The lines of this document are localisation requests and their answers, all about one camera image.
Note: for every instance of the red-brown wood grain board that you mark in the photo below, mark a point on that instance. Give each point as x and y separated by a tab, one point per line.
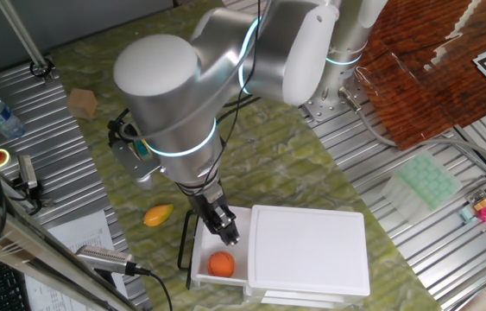
441	52

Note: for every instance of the silver metal pole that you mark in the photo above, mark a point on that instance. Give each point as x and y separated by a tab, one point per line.
20	30

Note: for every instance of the large wooden block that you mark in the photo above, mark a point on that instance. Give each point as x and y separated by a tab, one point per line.
82	103

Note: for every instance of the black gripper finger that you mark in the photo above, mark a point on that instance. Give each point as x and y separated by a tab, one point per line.
231	226
220	229

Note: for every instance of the orange toy basketball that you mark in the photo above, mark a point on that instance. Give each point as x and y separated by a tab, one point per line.
221	264

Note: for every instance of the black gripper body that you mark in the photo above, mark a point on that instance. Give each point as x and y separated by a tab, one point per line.
210	205

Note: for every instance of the yellow teal toy block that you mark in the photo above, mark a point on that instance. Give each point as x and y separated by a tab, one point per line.
142	149

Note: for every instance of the small orange block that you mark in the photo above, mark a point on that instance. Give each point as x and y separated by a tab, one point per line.
481	204

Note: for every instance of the white drawer cabinet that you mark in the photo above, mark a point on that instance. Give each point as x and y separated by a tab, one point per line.
307	248

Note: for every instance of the printed white paper sheet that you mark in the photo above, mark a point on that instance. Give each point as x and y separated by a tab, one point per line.
78	237

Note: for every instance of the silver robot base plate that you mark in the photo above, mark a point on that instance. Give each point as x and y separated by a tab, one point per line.
316	110

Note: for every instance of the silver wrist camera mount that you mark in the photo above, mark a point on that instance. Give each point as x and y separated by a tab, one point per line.
132	166

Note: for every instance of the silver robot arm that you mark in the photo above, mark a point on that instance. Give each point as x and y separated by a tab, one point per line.
160	86

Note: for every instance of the silver aluminium frame beam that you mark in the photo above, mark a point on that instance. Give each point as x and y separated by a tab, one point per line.
31	255

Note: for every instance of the green marble pattern mat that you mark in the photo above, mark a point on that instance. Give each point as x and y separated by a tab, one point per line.
277	151

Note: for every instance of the grey handheld camera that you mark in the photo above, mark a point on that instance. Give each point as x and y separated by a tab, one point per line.
104	259

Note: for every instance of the small light blue block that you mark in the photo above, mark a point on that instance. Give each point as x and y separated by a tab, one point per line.
467	213

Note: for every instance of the yellow toy mango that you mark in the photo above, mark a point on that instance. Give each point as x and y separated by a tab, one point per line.
158	215

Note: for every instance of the silver camera on black mount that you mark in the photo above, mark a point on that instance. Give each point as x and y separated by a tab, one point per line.
27	172

